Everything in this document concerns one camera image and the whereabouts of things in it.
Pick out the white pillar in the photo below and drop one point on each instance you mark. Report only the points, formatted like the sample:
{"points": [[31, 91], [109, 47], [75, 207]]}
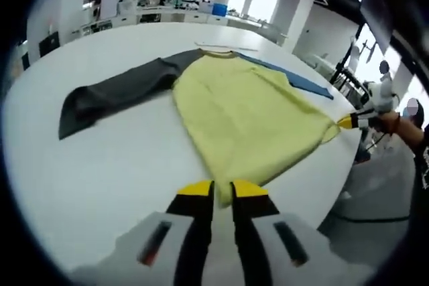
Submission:
{"points": [[67, 4], [296, 18]]}

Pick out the yellow blue grey garment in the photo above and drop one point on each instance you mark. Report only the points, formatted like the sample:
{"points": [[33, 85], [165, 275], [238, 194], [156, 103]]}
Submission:
{"points": [[241, 108]]}

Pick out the person's black printed shirt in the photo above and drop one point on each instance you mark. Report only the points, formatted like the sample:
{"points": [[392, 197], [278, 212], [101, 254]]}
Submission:
{"points": [[423, 172]]}

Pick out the black box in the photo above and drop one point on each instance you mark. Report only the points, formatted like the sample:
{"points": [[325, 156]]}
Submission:
{"points": [[49, 43]]}

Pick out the white lab counter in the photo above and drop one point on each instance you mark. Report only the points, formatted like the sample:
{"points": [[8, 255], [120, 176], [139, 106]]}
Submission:
{"points": [[167, 16]]}

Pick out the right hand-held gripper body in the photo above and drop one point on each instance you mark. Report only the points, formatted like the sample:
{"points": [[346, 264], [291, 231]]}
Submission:
{"points": [[380, 94]]}

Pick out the black tripod stand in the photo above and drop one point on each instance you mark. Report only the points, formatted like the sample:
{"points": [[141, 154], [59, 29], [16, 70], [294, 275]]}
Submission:
{"points": [[342, 71]]}

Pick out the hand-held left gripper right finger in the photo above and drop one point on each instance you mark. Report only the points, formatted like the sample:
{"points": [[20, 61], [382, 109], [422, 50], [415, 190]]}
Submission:
{"points": [[261, 232]]}

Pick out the person's right hand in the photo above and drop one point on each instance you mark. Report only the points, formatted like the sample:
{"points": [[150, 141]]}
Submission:
{"points": [[385, 124]]}

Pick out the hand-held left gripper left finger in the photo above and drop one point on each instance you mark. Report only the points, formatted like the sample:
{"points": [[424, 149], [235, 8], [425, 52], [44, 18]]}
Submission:
{"points": [[187, 232]]}

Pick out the blue crate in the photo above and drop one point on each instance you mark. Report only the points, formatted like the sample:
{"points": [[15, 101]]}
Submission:
{"points": [[220, 9]]}

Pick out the bright window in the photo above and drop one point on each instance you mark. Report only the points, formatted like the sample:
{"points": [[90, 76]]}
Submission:
{"points": [[254, 4]]}

